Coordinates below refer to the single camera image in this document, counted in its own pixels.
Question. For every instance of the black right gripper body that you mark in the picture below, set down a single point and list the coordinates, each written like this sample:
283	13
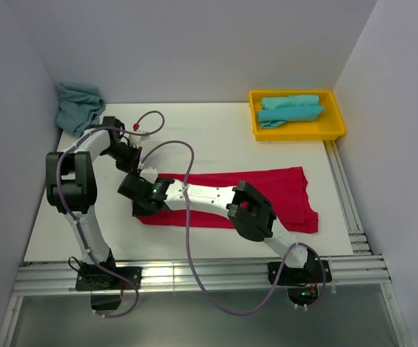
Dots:
140	209

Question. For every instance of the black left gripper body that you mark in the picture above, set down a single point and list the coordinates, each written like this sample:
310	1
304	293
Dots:
126	156

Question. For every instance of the red t-shirt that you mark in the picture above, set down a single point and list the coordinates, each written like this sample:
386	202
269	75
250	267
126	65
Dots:
286	188

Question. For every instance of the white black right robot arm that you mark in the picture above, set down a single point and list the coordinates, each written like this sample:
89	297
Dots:
248	210

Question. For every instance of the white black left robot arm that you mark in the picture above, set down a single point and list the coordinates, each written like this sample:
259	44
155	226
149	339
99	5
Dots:
71	186

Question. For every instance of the crumpled grey-blue t-shirt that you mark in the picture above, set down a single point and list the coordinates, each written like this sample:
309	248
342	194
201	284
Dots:
79	107

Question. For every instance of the rolled teal t-shirt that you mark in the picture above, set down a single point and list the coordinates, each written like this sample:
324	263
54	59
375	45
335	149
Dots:
268	103
273	118

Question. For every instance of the yellow plastic bin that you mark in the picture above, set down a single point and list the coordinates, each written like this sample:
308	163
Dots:
328	126

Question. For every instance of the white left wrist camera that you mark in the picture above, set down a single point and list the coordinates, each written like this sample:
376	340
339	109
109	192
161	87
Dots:
137	136

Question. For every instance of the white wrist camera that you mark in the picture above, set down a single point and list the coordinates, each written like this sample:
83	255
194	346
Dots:
148	173
137	136

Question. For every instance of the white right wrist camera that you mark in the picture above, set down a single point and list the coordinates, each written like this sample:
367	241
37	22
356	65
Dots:
148	173

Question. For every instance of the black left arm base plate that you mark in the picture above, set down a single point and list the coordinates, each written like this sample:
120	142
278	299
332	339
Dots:
94	279

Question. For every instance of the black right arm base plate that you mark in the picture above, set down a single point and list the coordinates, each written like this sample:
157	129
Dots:
301	276

